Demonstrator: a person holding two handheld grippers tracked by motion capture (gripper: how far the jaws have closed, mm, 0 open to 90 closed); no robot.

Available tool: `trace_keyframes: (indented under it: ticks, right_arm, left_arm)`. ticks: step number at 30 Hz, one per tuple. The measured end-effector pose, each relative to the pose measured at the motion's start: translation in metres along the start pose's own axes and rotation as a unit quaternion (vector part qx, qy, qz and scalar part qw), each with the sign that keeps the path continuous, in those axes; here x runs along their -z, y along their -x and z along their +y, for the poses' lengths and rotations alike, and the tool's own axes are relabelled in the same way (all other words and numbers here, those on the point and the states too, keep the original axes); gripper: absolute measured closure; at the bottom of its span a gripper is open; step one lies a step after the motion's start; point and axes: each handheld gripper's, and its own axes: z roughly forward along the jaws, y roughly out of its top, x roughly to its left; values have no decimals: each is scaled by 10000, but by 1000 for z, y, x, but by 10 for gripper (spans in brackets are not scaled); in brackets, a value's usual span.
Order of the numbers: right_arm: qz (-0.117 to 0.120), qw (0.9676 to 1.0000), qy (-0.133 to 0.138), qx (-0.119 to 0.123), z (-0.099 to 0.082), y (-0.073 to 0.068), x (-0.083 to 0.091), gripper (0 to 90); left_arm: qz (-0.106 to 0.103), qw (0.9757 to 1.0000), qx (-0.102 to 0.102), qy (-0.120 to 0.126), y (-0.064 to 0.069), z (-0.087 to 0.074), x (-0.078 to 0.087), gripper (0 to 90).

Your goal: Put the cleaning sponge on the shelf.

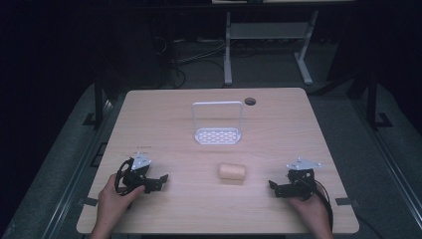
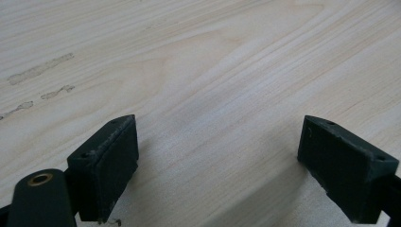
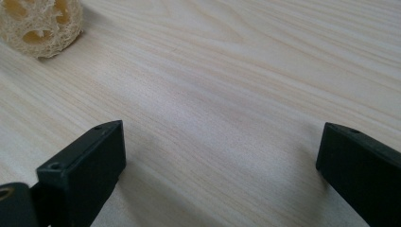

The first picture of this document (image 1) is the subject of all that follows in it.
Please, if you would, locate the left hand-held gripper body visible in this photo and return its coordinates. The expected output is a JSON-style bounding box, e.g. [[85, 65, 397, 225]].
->
[[120, 151, 161, 195]]

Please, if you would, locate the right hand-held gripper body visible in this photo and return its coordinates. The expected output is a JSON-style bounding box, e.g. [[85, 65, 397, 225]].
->
[[276, 156, 322, 202]]

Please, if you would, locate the person's right hand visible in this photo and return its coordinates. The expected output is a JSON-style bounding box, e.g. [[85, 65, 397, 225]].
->
[[286, 188, 333, 233]]

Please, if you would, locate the person's left hand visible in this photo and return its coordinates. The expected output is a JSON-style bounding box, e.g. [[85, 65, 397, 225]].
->
[[97, 173, 147, 227]]

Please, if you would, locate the beige roll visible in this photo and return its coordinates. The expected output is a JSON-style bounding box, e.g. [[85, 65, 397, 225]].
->
[[217, 161, 248, 182]]

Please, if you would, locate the grey tape strip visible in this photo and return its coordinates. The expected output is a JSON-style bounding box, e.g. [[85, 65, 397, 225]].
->
[[333, 196, 354, 207], [79, 196, 100, 207]]

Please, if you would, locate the black metal stand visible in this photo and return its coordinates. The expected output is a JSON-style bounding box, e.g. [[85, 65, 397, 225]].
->
[[364, 71, 394, 131], [83, 75, 107, 128]]

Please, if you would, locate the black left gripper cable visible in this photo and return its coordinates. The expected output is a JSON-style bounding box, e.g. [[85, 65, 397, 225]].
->
[[113, 157, 135, 197]]

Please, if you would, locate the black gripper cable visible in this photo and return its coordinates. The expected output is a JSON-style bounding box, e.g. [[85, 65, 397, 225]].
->
[[305, 178, 334, 231], [113, 157, 135, 197]]

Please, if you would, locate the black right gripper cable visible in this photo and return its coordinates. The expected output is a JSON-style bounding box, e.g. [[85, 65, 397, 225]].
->
[[305, 178, 334, 231]]

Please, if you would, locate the white wire rack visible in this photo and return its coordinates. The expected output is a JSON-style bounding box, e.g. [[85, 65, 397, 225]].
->
[[191, 101, 245, 146]]

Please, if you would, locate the bundle of floor cables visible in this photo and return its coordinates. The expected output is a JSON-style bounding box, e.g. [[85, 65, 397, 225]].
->
[[152, 35, 227, 90]]

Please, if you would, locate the white metal desk frame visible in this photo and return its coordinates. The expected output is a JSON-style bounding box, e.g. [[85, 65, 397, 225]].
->
[[222, 9, 320, 88]]

